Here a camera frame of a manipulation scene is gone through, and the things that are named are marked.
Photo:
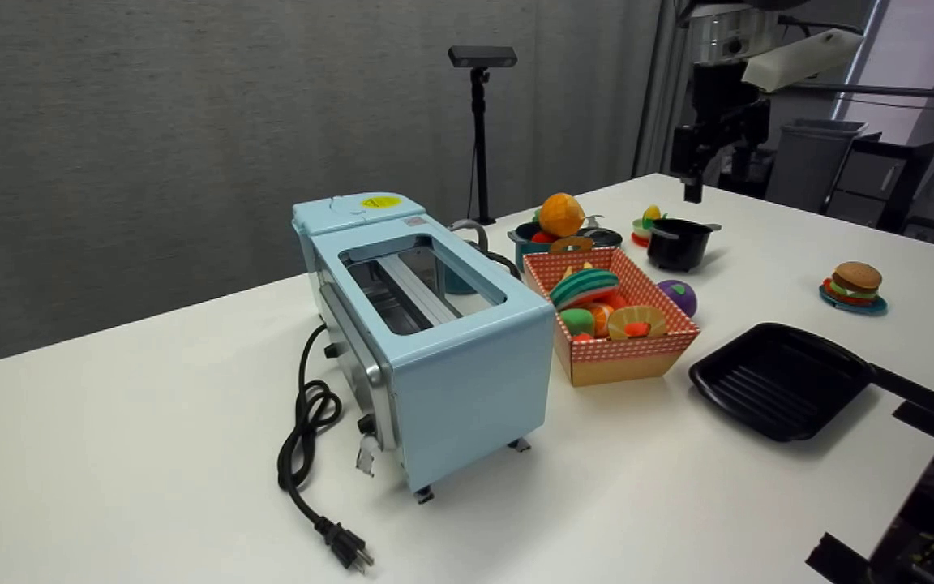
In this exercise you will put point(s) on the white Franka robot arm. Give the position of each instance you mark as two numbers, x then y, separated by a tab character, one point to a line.
721	26

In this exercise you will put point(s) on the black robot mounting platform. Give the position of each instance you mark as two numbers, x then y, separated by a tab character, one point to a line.
932	508

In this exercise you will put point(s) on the black camera on stand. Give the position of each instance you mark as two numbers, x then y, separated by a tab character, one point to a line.
482	56

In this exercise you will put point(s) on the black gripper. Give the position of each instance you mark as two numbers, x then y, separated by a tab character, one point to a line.
727	103

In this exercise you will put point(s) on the black toy cooking pot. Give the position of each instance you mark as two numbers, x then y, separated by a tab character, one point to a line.
679	245

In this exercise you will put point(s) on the green plush lime toy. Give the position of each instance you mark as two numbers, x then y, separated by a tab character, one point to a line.
575	320

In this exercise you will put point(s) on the green striped watermelon plushie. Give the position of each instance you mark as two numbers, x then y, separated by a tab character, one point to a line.
585	288

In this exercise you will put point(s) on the orange checkered cardboard basket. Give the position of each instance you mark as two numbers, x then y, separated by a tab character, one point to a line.
617	350

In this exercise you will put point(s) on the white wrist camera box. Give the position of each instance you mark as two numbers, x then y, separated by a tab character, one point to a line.
802	61

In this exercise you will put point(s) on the plush burger toy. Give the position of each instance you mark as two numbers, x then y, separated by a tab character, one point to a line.
854	279

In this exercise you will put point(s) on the orange slice plush toy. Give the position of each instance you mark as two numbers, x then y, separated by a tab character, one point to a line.
636	322

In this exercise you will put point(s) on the purple plush eggplant toy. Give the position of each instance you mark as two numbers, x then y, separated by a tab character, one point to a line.
681	297

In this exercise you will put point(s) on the orange plush fruit toy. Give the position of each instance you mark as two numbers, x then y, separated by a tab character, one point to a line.
562	216

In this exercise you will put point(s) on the stacked yellow green red toys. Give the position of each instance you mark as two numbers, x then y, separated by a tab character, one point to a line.
650	225

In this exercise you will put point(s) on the black ridged grill tray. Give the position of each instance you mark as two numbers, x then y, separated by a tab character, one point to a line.
778	382

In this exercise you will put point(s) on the light blue toaster oven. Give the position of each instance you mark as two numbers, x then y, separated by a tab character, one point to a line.
456	358

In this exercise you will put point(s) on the small blue toy plate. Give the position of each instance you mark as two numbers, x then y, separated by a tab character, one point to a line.
859	308

